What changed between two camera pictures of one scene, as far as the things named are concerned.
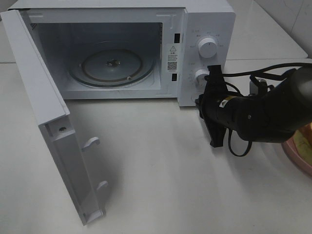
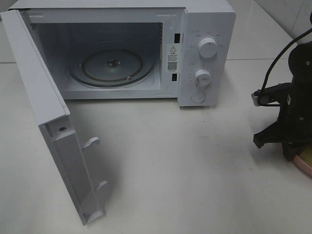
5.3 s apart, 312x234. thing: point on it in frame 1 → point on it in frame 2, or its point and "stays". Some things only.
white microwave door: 43,97 stays
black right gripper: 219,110 → 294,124
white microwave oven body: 134,49 stays
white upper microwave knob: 207,48 stays
